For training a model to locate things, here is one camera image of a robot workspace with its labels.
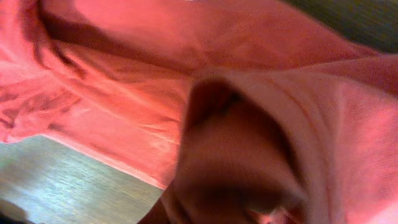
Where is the orange t-shirt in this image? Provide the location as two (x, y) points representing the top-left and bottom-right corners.
(1, 1), (397, 223)

